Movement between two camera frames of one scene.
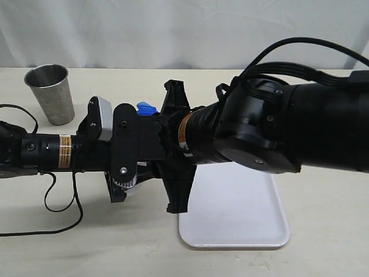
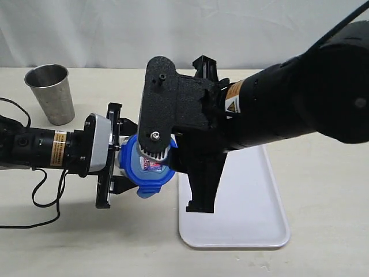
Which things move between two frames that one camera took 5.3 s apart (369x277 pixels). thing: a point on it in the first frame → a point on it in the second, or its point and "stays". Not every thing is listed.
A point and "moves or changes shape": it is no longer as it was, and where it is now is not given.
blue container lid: [146, 109] moves or changes shape
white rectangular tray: [231, 205] stays
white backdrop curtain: [177, 34] stays
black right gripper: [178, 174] → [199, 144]
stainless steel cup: [51, 83] stays
